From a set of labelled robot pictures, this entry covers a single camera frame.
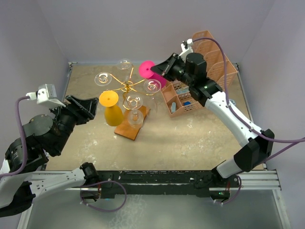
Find gold wire wine glass rack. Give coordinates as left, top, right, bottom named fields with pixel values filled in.
left=94, top=59, right=161, bottom=141

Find clear champagne flute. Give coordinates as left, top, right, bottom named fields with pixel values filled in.
left=143, top=79, right=161, bottom=115

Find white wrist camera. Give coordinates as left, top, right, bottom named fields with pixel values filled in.
left=26, top=84, right=66, bottom=109
left=179, top=39, right=193, bottom=62

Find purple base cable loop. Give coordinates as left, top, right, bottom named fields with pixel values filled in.
left=80, top=180, right=128, bottom=212

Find orange plastic file organizer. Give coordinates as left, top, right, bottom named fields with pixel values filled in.
left=161, top=31, right=237, bottom=117

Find blue white round tin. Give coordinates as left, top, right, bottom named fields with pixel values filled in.
left=229, top=99, right=236, bottom=106

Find pink plastic wine glass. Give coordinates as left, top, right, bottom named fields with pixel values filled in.
left=139, top=60, right=166, bottom=88

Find clear wine glass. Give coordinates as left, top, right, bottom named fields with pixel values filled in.
left=123, top=93, right=144, bottom=128
left=116, top=59, right=134, bottom=81
left=94, top=72, right=112, bottom=86

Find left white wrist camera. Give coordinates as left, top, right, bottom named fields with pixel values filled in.
left=26, top=84, right=66, bottom=109

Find light blue small bottle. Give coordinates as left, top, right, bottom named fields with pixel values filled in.
left=171, top=102, right=177, bottom=114

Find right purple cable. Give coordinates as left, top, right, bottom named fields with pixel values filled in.
left=192, top=37, right=305, bottom=164

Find yellow plastic wine glass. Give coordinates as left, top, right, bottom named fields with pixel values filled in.
left=99, top=91, right=123, bottom=126

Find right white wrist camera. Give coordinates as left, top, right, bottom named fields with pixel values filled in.
left=179, top=39, right=193, bottom=62

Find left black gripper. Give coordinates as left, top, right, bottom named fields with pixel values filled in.
left=50, top=94, right=99, bottom=153

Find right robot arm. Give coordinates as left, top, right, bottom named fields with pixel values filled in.
left=150, top=52, right=275, bottom=187

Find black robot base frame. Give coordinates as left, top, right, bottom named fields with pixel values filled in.
left=80, top=162, right=239, bottom=200

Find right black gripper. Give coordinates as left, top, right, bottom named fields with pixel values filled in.
left=151, top=53, right=194, bottom=86

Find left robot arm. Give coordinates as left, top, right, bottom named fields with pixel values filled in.
left=0, top=95, right=99, bottom=217

